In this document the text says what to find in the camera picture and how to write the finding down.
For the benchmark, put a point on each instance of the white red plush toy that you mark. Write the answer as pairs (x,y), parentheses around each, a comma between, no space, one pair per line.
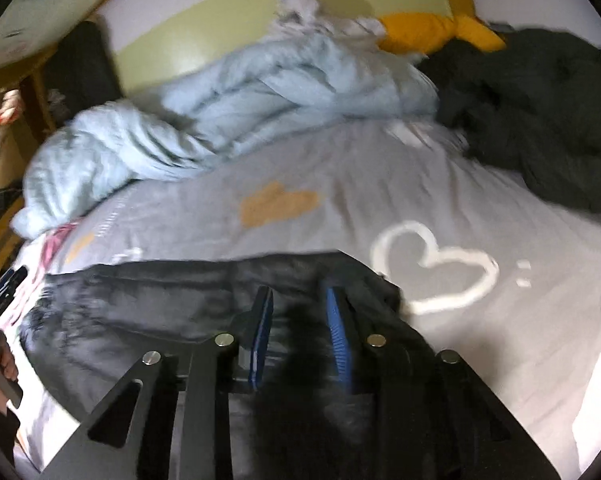
(10,106)

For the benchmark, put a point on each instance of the checkered overhead sheet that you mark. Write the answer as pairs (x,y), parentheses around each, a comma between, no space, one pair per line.
(45,5)

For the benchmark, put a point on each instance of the black hanging bag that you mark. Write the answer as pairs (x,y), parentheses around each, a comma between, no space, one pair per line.
(80,70)

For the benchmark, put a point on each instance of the pink and white cloth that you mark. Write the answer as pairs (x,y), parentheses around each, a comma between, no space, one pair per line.
(55,246)

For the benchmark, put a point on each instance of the white grey garment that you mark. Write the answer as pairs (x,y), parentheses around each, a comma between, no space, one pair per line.
(300,10)

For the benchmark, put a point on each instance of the light blue duvet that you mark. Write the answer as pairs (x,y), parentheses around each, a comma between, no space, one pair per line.
(255,90)

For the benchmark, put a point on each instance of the yellow pillow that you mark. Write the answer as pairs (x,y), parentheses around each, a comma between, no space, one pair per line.
(415,30)

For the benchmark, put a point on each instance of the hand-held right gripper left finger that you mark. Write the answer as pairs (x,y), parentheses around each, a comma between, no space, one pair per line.
(260,345)

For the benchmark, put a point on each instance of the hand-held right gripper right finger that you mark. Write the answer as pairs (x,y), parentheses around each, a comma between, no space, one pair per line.
(338,345)

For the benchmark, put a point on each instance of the black puffer jacket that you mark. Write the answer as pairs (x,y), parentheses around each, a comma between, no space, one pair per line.
(155,300)

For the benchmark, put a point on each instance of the dark green coat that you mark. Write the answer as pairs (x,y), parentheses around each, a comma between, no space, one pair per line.
(530,110)

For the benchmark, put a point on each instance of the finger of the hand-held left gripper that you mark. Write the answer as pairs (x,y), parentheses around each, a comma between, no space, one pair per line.
(5,282)

